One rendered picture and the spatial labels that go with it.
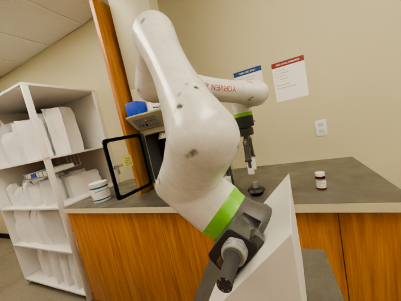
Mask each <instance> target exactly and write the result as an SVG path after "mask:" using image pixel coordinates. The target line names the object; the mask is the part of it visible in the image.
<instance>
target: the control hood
mask: <svg viewBox="0 0 401 301"><path fill-rule="evenodd" d="M149 116H155V117H156V118H157V120H158V121H159V122H160V123H161V124H159V125H155V126H152V127H157V126H160V125H164V121H163V116H162V111H161V108H158V109H154V110H150V111H148V112H144V113H140V114H137V115H133V116H129V117H127V118H126V120H127V121H128V122H129V123H130V124H131V125H132V126H133V127H134V128H136V129H137V130H138V131H140V130H145V129H148V128H152V127H147V128H142V129H139V128H138V127H137V126H136V125H135V124H134V123H133V121H135V120H138V119H142V118H147V117H149Z"/></svg>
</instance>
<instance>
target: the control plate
mask: <svg viewBox="0 0 401 301"><path fill-rule="evenodd" d="M145 120H146V121H145ZM155 122H156V123H155ZM133 123H134V124H135V125H136V126H137V127H138V128H139V129H142V128H147V127H152V126H155V125H159V124H161V123H160V122H159V121H158V120H157V118H156V117H155V116H149V117H147V118H142V119H138V120H135V121H133ZM152 123H153V124H152ZM146 124H148V125H149V126H147V125H146ZM143 125H144V127H143ZM140 126H141V127H140Z"/></svg>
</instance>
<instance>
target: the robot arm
mask: <svg viewBox="0 0 401 301"><path fill-rule="evenodd" d="M132 38H133V42H134V49H135V81H134V85H135V90H136V92H137V94H138V95H139V96H140V97H141V98H142V99H143V100H145V101H147V102H151V103H160V106H161V111H162V116H163V121H164V127H165V135H166V142H165V151H164V159H163V163H162V166H161V169H160V172H159V174H158V178H157V180H156V184H155V190H156V193H157V195H158V196H159V197H160V198H162V199H163V200H164V201H165V202H166V203H167V204H168V205H169V206H170V207H172V208H173V209H174V210H175V211H176V212H177V213H179V214H180V215H181V216H183V217H184V218H185V219H186V220H187V221H188V222H189V223H191V224H192V225H193V226H194V227H195V228H196V229H198V230H199V231H200V232H201V233H203V234H204V235H207V236H209V237H210V238H212V239H213V240H214V241H215V242H214V244H213V246H212V248H211V250H210V252H209V255H208V256H209V258H210V259H211V261H212V262H213V263H214V264H215V265H216V267H217V268H218V269H219V270H220V273H219V276H218V278H217V282H216V283H217V287H218V289H219V290H220V291H222V292H223V293H229V292H231V291H232V288H233V284H234V281H235V276H236V275H237V273H238V272H239V271H240V270H241V269H242V268H243V267H244V266H245V265H246V263H247V262H248V261H249V260H250V258H251V257H252V256H253V255H254V254H255V253H256V252H257V250H258V249H259V247H260V246H261V245H262V244H263V242H264V237H265V235H264V234H263V233H264V231H265V229H266V227H267V225H268V223H269V221H270V218H271V215H272V208H271V207H269V206H268V205H267V204H263V203H259V202H255V201H253V200H251V199H249V198H247V197H246V196H245V195H243V194H242V193H241V192H240V191H239V190H238V188H237V187H236V186H234V185H233V184H231V183H230V182H229V181H227V180H226V179H225V178H224V177H223V176H224V175H225V173H226V171H227V170H228V168H229V167H230V165H231V163H232V162H233V160H234V158H235V156H236V155H237V152H238V150H239V146H240V137H243V142H242V143H243V148H244V153H245V162H246V164H247V167H248V174H249V175H250V174H255V172H254V170H256V169H257V167H256V163H255V153H254V148H253V145H252V138H251V137H250V135H253V134H254V130H253V128H252V127H251V126H253V125H254V122H255V120H254V119H253V115H252V107H254V106H259V105H261V104H263V103H264V102H265V101H266V100H267V98H268V96H269V88H268V86H267V84H266V83H265V82H263V81H260V80H248V81H243V80H230V79H220V78H212V77H208V76H203V75H198V74H197V73H196V72H195V70H194V68H193V67H192V66H191V64H190V62H189V61H188V59H187V57H186V55H185V53H184V51H183V49H182V47H181V45H180V43H179V41H178V38H177V35H176V32H175V29H174V26H173V24H172V22H171V21H170V19H169V18H168V17H167V16H166V15H165V14H163V13H162V12H160V11H156V10H147V11H144V12H142V13H141V14H139V15H138V16H137V18H136V19H135V21H134V24H133V26H132ZM220 102H227V103H230V105H231V108H232V111H233V115H232V114H231V113H230V112H229V111H228V110H227V109H226V108H225V107H224V106H223V105H222V104H221V103H220Z"/></svg>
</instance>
